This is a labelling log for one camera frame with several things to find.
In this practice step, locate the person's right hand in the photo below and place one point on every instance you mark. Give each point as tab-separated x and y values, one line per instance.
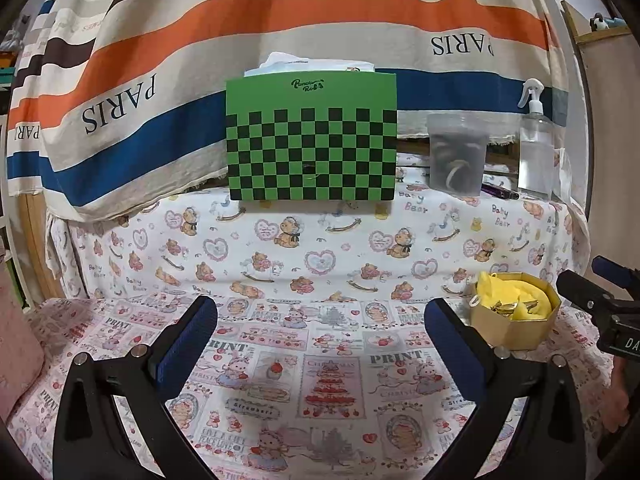
622	410

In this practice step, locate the bear printed white cloth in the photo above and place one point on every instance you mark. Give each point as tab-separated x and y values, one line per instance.
325	245

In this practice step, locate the yellow cloth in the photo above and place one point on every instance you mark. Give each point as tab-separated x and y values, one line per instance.
505	287

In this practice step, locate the round wooden board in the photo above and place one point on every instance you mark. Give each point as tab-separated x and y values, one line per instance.
600	110

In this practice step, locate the purple pen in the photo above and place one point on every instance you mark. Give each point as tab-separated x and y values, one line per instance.
497	190

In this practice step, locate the clear spray bottle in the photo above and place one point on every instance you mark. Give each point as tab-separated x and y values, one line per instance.
536	155

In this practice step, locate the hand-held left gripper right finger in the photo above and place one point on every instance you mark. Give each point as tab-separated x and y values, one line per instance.
452	350

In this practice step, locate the translucent plastic container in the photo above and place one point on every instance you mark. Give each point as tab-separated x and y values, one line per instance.
457	155

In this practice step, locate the silver jewelry piece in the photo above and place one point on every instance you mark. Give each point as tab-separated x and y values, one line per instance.
510	307

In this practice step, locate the pink cushion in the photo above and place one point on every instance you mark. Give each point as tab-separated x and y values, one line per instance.
20	350

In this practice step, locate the striped cloth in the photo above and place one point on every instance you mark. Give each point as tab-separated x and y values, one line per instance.
300	15

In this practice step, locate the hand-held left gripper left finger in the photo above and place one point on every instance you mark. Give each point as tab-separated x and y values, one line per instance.
185	345

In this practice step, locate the pink stamp printed cloth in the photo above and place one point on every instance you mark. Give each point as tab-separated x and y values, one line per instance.
325	360

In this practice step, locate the small toy figure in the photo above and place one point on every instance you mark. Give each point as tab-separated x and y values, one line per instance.
605	21

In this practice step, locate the white paper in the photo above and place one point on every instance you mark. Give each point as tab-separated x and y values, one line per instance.
310	62

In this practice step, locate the green checkered box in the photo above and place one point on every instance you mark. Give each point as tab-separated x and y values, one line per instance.
310	140

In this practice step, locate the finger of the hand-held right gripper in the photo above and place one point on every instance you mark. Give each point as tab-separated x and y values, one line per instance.
617	270
585	292

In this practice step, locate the gold hexagonal box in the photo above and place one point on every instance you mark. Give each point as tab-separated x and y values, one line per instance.
515	332

